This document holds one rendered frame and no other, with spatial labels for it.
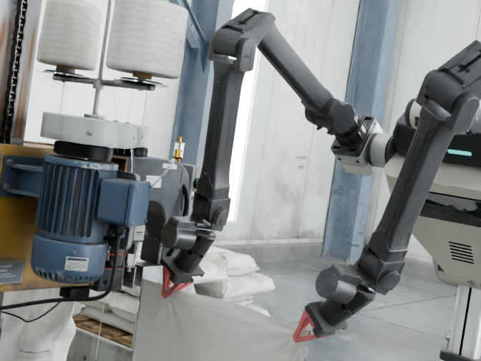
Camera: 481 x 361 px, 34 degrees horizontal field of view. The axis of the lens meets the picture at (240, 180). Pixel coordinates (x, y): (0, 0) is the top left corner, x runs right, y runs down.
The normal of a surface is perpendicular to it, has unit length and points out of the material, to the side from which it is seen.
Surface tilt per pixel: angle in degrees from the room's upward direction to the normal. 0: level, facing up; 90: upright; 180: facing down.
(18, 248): 90
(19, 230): 90
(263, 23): 101
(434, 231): 130
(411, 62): 90
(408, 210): 117
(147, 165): 90
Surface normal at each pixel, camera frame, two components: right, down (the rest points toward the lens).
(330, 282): -0.70, -0.31
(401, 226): 0.37, 0.55
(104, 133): 0.55, 0.13
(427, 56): -0.61, -0.05
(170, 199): 0.78, 0.15
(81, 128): 0.08, 0.07
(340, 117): 0.64, 0.32
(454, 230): -0.58, 0.59
